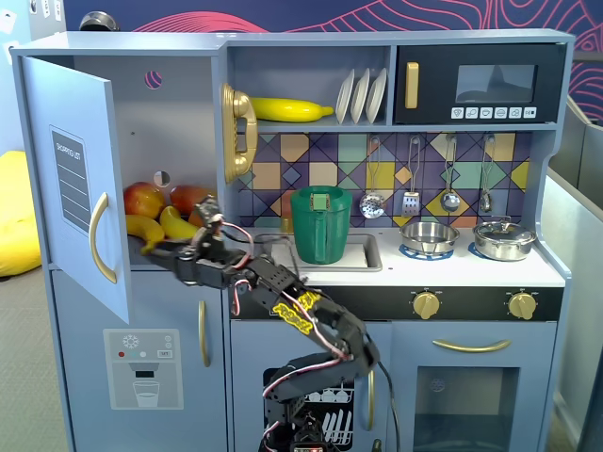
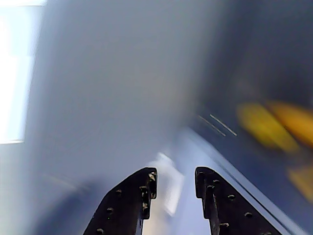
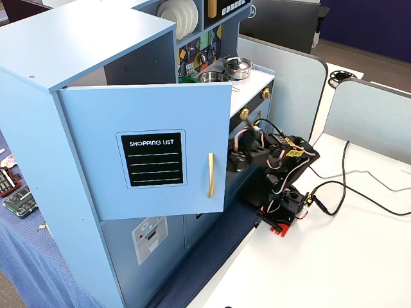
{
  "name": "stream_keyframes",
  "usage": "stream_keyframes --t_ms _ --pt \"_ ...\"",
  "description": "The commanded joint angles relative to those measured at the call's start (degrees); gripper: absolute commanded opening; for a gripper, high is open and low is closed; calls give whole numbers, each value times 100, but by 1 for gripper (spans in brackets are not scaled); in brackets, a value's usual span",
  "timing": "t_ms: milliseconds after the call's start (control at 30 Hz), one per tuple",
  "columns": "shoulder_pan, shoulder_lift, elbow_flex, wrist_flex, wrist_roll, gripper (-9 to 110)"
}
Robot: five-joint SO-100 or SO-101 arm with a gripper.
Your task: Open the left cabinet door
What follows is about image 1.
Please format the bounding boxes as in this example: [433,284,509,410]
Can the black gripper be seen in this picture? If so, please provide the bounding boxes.
[149,225,255,288]

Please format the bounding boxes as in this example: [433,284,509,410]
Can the gold curved cabinet door handle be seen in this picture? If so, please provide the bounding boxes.
[89,191,118,284]

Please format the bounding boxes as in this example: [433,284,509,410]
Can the blue cabinet door shopping list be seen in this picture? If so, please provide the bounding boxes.
[21,55,132,326]

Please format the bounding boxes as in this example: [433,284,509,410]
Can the blue fridge door ice dispenser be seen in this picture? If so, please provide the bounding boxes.
[50,268,228,452]

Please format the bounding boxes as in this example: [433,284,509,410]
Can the dishwasher door with dish print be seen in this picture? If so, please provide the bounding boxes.
[230,320,393,452]

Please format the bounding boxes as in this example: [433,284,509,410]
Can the blue oven door with window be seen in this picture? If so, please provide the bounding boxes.
[390,322,559,452]

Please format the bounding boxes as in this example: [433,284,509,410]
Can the black microwave door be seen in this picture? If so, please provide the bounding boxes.
[394,44,569,126]

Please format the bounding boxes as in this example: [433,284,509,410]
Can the short yellow toy banana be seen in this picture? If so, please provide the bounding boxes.
[124,215,166,255]
[158,205,202,241]

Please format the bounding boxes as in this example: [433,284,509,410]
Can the red toy mango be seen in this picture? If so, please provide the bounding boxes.
[169,185,216,218]

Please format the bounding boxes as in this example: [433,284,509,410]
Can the red yellow toy apple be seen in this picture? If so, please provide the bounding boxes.
[122,182,167,220]

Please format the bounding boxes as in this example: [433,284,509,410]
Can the green plastic pitcher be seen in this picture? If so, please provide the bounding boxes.
[289,186,353,266]

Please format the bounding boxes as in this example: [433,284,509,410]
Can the yellow beanbag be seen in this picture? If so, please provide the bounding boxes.
[0,150,43,279]

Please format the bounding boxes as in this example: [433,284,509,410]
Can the gold toy telephone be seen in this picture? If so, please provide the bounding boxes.
[220,83,259,185]

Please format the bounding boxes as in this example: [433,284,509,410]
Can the long yellow toy banana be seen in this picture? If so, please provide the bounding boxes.
[249,96,334,124]

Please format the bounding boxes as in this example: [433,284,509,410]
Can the grey toy sink basin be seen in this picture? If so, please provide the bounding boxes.
[256,233,383,273]

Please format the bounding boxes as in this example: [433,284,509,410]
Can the metal slotted spoon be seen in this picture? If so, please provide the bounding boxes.
[360,136,387,220]

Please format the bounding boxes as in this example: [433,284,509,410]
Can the white toy plate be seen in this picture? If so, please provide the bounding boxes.
[350,68,372,124]
[334,69,356,124]
[366,68,388,124]

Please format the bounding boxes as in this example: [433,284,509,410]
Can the black round object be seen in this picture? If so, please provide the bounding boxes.
[78,11,118,32]

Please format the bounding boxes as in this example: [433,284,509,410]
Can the metal slotted spatula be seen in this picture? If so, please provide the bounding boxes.
[401,136,422,218]

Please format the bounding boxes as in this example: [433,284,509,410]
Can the blue toy kitchen body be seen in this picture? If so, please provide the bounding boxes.
[8,28,577,452]

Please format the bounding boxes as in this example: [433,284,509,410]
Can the metal pan without lid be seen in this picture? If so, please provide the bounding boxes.
[399,220,462,255]

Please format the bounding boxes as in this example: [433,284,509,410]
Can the gold stove knob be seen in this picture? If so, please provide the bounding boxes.
[412,290,442,322]
[507,290,537,321]

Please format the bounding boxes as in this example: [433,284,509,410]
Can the metal ladle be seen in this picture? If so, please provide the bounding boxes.
[440,135,461,213]

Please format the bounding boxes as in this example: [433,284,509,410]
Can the metal whisk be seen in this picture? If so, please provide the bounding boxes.
[479,135,496,212]

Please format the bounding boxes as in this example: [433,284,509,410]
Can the metal pot with lid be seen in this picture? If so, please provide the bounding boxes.
[472,215,538,262]

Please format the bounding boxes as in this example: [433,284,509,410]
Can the red white servo wire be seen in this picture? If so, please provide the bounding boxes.
[220,223,258,317]

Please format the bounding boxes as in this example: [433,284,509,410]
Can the gold fridge door handle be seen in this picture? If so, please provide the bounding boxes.
[197,299,212,368]

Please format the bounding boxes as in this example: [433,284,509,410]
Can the gold dishwasher door handle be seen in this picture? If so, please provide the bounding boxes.
[366,370,377,432]

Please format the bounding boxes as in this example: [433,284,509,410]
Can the black power cable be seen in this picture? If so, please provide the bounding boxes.
[375,361,402,452]

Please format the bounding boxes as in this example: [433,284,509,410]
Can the gold microwave door handle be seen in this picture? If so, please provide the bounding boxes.
[405,61,420,110]

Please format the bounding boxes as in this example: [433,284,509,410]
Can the gold oven door handle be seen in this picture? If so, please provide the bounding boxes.
[432,338,513,354]

